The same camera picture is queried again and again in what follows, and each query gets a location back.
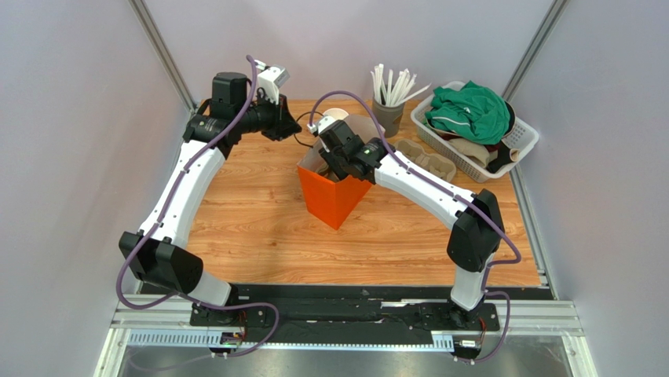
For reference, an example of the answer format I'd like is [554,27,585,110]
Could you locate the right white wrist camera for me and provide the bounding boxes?
[307,115,337,137]

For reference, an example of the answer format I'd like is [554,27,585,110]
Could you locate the paper cup stack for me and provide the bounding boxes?
[323,108,349,120]

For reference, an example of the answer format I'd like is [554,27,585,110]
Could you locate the purple cable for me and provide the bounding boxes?
[115,54,280,362]
[308,90,523,364]

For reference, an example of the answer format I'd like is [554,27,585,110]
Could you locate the white wrapped straws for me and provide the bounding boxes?
[370,64,432,108]

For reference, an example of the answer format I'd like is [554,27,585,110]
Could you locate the grey straw holder cup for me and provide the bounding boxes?
[372,99,404,138]

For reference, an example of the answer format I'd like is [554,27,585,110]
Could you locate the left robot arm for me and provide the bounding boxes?
[119,66,302,306]

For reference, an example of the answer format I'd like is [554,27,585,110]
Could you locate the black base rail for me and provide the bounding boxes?
[141,282,555,346]

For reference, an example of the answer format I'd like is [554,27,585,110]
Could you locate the orange paper bag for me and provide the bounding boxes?
[297,139,372,229]

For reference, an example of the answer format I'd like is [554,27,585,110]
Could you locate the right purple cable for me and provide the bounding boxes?
[308,90,523,364]

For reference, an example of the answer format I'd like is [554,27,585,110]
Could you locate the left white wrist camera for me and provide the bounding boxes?
[255,60,290,104]

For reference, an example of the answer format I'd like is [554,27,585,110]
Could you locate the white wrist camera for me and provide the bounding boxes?
[255,60,290,104]
[307,115,337,137]

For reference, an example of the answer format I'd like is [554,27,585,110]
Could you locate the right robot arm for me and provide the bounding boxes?
[311,116,503,329]

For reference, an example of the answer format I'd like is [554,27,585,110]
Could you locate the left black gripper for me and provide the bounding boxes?
[235,91,302,142]

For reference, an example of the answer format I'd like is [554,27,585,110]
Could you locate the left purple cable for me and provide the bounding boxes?
[115,54,280,362]

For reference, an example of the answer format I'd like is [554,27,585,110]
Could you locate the green cloth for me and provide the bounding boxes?
[425,81,511,145]

